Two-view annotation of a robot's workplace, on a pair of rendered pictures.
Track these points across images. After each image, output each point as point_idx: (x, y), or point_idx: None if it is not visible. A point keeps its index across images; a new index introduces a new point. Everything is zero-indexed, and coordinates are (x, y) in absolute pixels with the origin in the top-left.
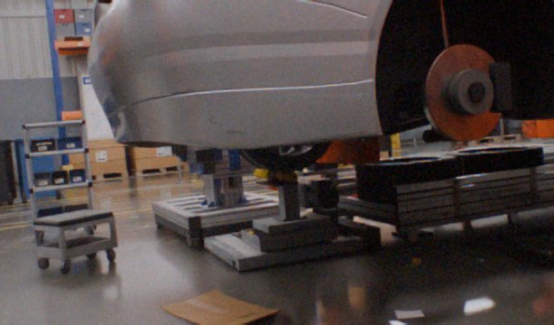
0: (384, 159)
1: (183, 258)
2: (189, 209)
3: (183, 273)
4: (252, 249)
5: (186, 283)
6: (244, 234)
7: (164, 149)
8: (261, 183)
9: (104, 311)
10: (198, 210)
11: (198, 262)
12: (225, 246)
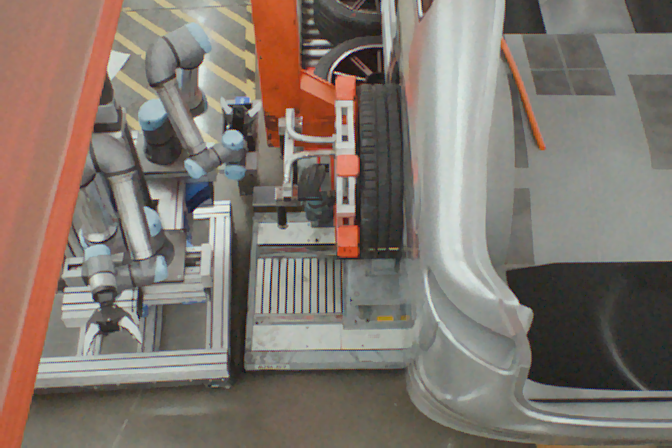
0: (328, 80)
1: (293, 413)
2: (102, 343)
3: (389, 430)
4: (390, 331)
5: (447, 437)
6: (362, 323)
7: (80, 321)
8: (361, 258)
9: None
10: (160, 336)
11: (335, 399)
12: (346, 355)
